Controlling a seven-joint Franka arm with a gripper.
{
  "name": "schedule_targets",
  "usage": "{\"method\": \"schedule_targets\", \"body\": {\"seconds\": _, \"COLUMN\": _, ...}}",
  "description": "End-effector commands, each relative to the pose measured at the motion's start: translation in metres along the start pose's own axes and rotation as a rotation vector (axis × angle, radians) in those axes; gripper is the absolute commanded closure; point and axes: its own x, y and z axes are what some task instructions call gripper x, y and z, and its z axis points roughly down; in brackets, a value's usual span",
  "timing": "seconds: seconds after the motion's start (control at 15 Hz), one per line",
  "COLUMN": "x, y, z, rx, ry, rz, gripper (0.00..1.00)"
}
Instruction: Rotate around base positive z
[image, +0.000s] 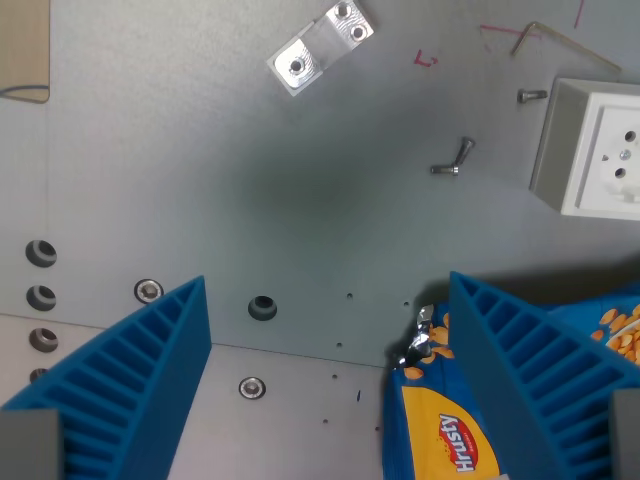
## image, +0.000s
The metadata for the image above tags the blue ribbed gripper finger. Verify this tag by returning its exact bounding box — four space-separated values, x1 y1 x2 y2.
448 270 640 480
0 274 213 480

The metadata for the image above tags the countersunk plate screw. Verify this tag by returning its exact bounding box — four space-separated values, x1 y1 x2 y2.
133 278 165 305
237 376 267 401

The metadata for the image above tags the blue Hrusty snack bag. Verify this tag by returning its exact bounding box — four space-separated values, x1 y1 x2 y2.
382 282 640 480

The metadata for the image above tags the white electrical socket box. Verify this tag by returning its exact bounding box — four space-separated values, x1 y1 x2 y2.
528 76 640 221

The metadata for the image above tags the bent metal hex key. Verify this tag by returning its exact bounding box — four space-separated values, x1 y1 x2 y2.
509 20 623 73

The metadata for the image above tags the machined aluminium bracket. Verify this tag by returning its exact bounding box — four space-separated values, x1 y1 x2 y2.
265 0 376 98

